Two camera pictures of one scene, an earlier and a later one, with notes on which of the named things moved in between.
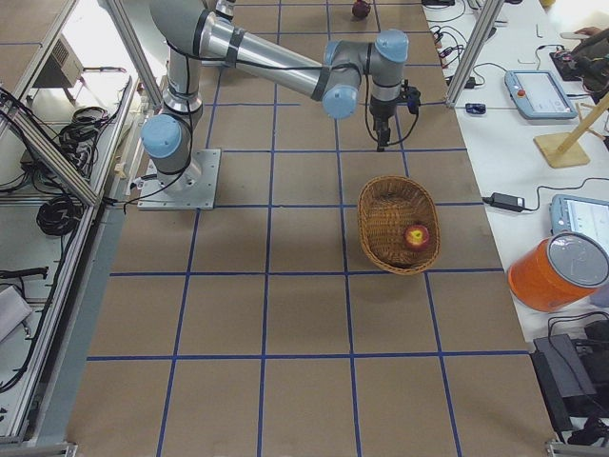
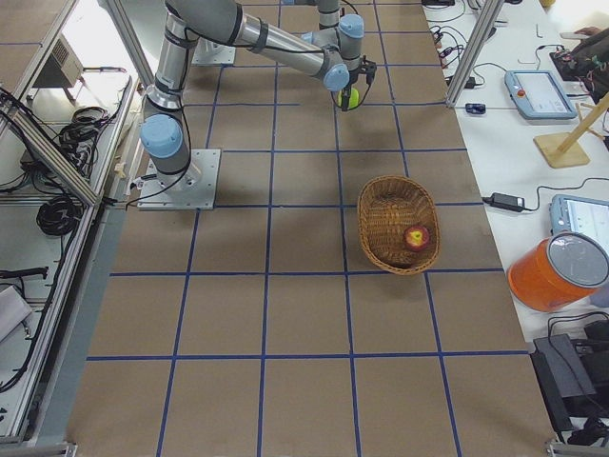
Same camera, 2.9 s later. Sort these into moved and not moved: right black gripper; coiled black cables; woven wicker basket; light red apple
Moved: right black gripper
Not moved: coiled black cables; woven wicker basket; light red apple
